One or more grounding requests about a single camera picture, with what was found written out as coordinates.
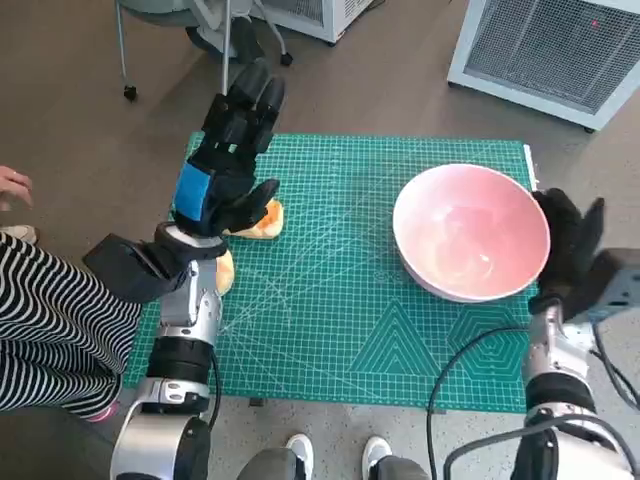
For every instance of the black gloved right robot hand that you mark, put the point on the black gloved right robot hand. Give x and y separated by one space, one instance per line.
570 245

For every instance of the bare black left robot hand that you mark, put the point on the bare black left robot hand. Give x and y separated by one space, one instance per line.
230 150

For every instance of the oblong striped toy bread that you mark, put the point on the oblong striped toy bread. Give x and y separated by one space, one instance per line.
272 222

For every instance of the pink bowl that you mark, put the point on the pink bowl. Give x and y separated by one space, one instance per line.
465 225

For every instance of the round toy bread bun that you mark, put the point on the round toy bread bun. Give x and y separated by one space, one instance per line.
226 275

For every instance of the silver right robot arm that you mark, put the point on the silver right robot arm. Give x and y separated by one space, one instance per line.
555 350

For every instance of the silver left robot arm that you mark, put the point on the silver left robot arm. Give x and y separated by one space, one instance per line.
190 300

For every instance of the grey chair with casters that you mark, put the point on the grey chair with casters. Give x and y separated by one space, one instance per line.
160 12

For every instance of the white cabinet with mesh panel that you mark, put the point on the white cabinet with mesh panel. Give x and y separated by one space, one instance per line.
325 20

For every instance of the green cutting mat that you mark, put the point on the green cutting mat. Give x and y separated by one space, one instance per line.
325 300

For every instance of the white appliance with mesh grille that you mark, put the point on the white appliance with mesh grille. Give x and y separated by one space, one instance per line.
550 50

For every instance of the person's hand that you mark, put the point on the person's hand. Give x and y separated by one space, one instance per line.
15 185

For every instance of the beige shoe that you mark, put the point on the beige shoe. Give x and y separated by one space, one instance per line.
20 232

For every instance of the person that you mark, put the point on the person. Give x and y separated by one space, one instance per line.
50 325

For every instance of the white shoe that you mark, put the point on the white shoe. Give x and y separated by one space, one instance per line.
300 447
375 450

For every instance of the grey trouser leg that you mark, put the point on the grey trouser leg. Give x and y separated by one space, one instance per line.
395 470
270 465

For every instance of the pink shoe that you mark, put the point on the pink shoe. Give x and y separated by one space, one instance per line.
105 413

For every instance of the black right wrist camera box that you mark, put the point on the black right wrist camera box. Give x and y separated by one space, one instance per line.
620 285

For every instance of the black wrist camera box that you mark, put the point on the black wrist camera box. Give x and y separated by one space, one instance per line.
620 285
125 265

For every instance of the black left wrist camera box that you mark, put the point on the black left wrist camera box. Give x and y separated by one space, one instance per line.
125 265

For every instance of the black table bracket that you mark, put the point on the black table bracket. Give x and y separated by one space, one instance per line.
256 403

